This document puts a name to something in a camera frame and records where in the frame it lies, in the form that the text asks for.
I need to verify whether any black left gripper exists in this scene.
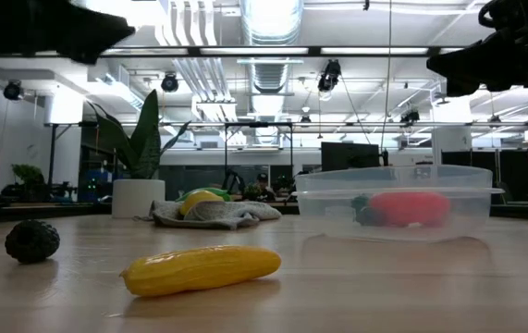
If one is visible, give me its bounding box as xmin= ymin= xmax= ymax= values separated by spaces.
xmin=0 ymin=0 xmax=136 ymax=65

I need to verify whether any orange toy carrot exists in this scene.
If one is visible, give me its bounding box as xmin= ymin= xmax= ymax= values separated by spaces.
xmin=351 ymin=191 xmax=452 ymax=228

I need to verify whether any yellow toy lemon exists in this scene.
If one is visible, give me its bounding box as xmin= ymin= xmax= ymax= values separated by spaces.
xmin=178 ymin=190 xmax=226 ymax=217

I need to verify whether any green toy pepper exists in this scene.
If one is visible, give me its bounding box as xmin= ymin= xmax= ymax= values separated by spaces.
xmin=175 ymin=186 xmax=232 ymax=204

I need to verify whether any dark toy blackberry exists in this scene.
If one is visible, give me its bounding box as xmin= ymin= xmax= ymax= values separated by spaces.
xmin=4 ymin=218 xmax=61 ymax=265

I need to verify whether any yellow toy squash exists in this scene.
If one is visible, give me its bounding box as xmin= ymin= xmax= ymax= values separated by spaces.
xmin=119 ymin=244 xmax=283 ymax=298

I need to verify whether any clear plastic tupperware container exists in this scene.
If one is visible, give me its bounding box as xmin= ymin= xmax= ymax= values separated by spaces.
xmin=293 ymin=164 xmax=506 ymax=243

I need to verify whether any black ceiling spotlight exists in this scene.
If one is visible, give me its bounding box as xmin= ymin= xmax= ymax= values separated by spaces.
xmin=317 ymin=58 xmax=342 ymax=93
xmin=3 ymin=80 xmax=23 ymax=102
xmin=160 ymin=72 xmax=180 ymax=93

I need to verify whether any black office partition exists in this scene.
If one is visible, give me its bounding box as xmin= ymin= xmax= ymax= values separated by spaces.
xmin=441 ymin=142 xmax=528 ymax=205

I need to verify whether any small green background plant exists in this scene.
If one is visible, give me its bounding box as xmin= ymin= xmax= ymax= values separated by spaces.
xmin=12 ymin=164 xmax=46 ymax=186

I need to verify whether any black computer monitor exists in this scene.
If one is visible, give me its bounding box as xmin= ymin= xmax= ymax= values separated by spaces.
xmin=321 ymin=142 xmax=381 ymax=172

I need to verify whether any snake plant in white pot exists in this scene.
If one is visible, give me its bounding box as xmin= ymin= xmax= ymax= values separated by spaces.
xmin=85 ymin=90 xmax=191 ymax=219

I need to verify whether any grey waffle dish cloth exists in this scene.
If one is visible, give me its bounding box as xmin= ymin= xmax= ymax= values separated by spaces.
xmin=149 ymin=198 xmax=283 ymax=231

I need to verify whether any seated person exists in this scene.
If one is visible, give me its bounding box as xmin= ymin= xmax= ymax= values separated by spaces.
xmin=254 ymin=172 xmax=276 ymax=203

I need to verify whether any silver ventilation duct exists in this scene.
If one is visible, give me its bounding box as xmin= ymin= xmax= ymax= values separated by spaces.
xmin=239 ymin=0 xmax=305 ymax=93

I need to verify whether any black aluminium rig frame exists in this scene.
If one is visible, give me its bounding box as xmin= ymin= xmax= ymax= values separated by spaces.
xmin=0 ymin=44 xmax=528 ymax=226

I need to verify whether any black background rig frame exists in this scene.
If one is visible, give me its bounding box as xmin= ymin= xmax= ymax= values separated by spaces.
xmin=224 ymin=121 xmax=295 ymax=186

